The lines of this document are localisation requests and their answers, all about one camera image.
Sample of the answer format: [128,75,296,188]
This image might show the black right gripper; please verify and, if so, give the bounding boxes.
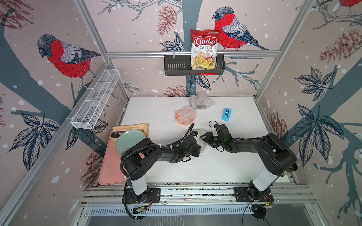
[200,133,224,149]

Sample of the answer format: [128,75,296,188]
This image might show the blue tape dispenser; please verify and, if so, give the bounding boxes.
[222,108,231,121]

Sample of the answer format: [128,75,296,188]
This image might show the orange plastic plate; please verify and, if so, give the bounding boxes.
[175,107,196,126]

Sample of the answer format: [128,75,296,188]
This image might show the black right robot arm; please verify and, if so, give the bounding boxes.
[200,124,298,200]

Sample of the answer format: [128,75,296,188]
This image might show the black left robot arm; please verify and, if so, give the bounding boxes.
[120,123,201,200]

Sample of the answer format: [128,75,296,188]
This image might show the mint green floral plate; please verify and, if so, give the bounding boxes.
[116,129,146,155]

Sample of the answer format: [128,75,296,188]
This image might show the pink plastic tray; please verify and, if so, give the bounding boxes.
[99,136,126,185]

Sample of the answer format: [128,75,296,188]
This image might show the Chuba cassava chips bag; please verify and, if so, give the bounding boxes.
[190,30,219,70]

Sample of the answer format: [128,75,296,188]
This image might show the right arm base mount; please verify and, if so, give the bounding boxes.
[232,186,274,202]

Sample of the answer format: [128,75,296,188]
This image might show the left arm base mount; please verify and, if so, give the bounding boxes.
[122,188,161,204]

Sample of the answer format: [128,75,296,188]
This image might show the black wire wall basket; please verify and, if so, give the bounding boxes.
[164,55,225,76]

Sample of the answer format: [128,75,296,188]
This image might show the white wire mesh shelf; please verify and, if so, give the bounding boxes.
[71,69,120,130]

